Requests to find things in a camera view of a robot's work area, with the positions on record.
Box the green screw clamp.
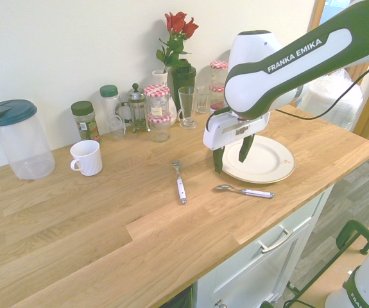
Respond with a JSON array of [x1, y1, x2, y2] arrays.
[[335, 207, 369, 255]]

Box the glass jar red checked lid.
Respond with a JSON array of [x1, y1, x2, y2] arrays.
[[209, 60, 230, 87], [147, 112, 173, 143], [209, 83, 227, 106], [143, 84, 171, 118]]

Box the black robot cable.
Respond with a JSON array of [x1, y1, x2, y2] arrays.
[[275, 59, 369, 121]]

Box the clear jug with teal lid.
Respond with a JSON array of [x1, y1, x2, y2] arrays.
[[0, 99, 56, 181]]

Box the spoon with white handle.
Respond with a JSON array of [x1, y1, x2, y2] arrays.
[[212, 184, 275, 199]]

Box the metal drawer handle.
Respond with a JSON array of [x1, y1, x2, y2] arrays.
[[257, 227, 294, 255]]

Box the coffee jar with dark lid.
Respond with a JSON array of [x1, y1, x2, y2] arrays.
[[71, 100, 102, 144]]

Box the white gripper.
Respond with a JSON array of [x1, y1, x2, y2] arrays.
[[202, 110, 270, 175]]

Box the tall glass mug with handle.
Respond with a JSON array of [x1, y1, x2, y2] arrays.
[[176, 86, 199, 130]]

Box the white kitchen cabinet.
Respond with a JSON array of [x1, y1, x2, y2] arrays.
[[158, 184, 336, 308]]

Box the white plate with gold rim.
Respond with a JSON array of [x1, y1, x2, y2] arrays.
[[221, 134, 296, 185]]

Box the white ceramic vase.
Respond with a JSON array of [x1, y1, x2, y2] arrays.
[[151, 69, 178, 123]]

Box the red roses with green leaves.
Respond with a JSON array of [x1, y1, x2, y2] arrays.
[[155, 11, 200, 73]]

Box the white ceramic mug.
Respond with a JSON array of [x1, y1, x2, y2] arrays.
[[69, 139, 103, 177]]

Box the small clear drinking glass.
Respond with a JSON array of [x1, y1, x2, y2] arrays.
[[195, 85, 212, 114]]

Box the clear bottle with green lid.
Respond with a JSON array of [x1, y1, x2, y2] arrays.
[[99, 84, 126, 141]]

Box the glass french press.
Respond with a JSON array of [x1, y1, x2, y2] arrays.
[[116, 83, 151, 133]]

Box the dark green shaker bottle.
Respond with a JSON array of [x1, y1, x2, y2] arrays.
[[171, 59, 198, 112]]

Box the fork with white handle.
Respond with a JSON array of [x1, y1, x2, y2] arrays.
[[171, 160, 188, 205]]

